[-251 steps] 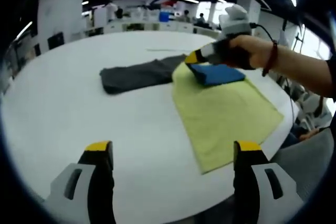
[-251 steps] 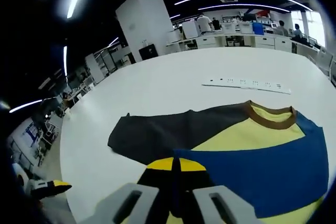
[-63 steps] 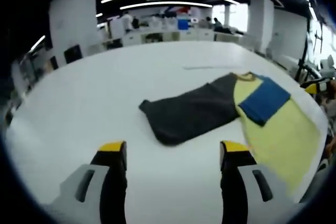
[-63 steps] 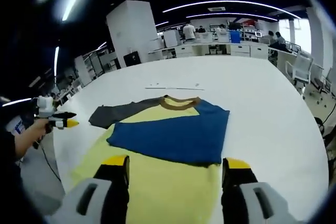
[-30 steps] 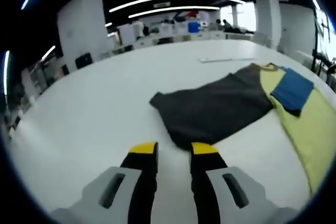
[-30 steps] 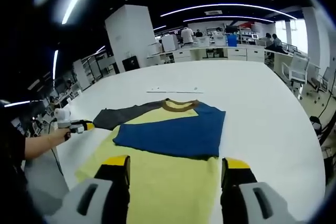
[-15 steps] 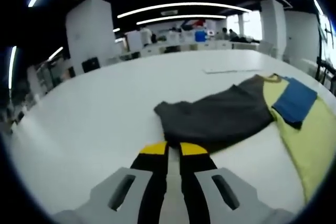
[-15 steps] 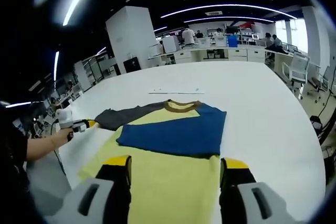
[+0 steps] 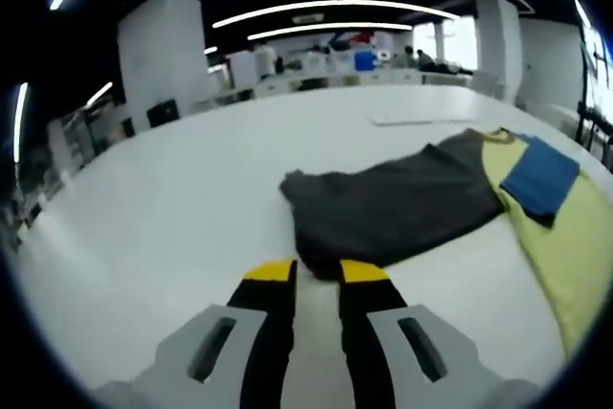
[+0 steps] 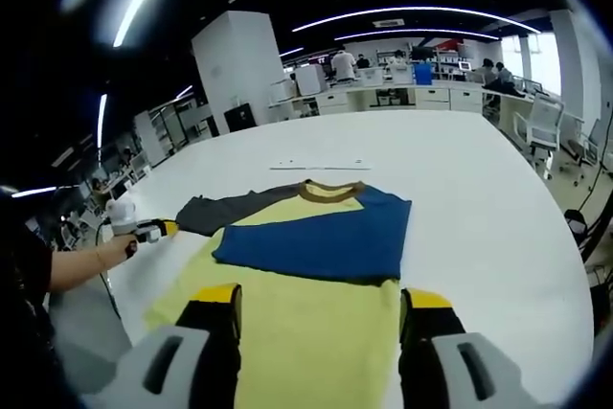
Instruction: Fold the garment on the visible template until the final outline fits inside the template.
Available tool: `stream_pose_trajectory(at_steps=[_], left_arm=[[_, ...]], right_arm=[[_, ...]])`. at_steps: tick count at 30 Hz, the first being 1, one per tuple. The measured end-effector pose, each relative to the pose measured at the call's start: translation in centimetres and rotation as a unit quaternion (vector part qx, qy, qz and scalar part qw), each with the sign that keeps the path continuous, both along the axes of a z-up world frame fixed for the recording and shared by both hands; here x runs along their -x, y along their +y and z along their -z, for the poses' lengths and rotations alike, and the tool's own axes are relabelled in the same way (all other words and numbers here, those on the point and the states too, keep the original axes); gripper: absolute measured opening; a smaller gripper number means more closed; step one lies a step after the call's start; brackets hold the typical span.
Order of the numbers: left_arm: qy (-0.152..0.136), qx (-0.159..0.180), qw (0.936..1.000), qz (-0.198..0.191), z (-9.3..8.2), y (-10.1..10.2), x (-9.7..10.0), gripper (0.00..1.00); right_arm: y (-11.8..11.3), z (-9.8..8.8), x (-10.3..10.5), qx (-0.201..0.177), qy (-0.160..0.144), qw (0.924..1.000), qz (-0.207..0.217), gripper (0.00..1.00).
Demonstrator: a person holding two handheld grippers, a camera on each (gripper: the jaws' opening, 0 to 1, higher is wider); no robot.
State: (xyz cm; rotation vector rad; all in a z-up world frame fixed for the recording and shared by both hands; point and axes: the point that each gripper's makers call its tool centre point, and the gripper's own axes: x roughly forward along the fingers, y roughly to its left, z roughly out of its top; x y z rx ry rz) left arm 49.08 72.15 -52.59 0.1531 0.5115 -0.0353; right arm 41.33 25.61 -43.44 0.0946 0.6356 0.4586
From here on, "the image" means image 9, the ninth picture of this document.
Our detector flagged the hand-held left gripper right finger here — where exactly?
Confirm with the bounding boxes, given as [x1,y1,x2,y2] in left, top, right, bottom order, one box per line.
[337,259,541,409]

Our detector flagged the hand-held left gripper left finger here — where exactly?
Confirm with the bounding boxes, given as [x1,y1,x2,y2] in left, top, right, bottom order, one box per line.
[93,259,299,409]

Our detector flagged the yellow grey blue garment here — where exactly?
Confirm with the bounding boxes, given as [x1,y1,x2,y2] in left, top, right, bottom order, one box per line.
[279,126,608,358]

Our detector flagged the white table socket strip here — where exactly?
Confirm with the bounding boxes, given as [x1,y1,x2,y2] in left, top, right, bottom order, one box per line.
[371,111,480,126]

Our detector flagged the black cabinet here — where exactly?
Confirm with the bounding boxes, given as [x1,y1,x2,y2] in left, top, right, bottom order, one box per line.
[147,99,181,128]

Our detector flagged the white counter cabinet row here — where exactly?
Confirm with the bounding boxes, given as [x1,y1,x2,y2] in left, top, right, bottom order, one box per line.
[210,68,475,102]

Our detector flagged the white tall box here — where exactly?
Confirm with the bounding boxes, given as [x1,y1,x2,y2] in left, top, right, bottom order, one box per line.
[231,52,260,87]

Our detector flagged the blue plastic box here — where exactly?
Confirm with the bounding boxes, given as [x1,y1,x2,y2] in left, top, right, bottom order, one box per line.
[353,49,376,74]

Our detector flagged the white square pillar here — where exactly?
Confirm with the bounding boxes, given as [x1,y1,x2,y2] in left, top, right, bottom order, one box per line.
[118,0,208,130]
[476,0,523,103]

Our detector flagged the black tripod stand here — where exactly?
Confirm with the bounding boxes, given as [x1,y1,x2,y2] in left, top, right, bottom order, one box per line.
[577,37,613,161]

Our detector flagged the short curved ceiling light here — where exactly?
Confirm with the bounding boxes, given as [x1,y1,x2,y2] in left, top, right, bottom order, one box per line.
[247,21,413,41]

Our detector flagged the long curved ceiling light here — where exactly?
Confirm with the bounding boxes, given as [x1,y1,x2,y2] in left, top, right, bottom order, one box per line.
[213,0,461,30]

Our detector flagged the red and blue wall banner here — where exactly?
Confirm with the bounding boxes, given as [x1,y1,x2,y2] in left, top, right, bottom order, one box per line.
[328,31,379,51]

